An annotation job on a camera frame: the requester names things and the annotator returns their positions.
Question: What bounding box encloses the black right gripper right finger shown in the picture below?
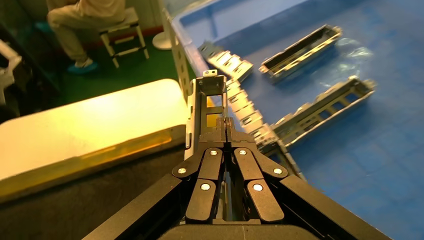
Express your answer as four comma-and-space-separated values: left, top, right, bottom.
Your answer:
226, 116, 289, 224

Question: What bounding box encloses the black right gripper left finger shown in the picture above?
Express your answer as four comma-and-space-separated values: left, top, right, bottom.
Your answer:
171, 116, 227, 223

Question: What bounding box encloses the grey metal bracket part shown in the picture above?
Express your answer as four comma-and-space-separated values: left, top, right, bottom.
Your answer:
270, 76, 378, 150
226, 79, 304, 181
258, 24, 344, 84
198, 40, 255, 83
184, 69, 229, 161

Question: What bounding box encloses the blue plastic bin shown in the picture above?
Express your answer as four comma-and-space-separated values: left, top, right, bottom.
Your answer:
170, 0, 424, 240

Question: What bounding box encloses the white round stand base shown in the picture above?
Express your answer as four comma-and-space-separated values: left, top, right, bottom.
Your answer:
152, 31, 174, 52

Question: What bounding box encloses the black felt mat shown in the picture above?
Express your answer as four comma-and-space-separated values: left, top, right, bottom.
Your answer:
0, 145, 200, 240

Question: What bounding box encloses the white step stool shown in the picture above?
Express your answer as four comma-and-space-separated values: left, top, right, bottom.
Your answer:
98, 7, 151, 69

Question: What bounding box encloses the grey perforated rack post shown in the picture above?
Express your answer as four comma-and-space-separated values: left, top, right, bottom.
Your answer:
162, 6, 196, 104

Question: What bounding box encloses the white furniture frame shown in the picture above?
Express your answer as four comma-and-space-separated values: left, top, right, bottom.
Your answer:
0, 39, 23, 107

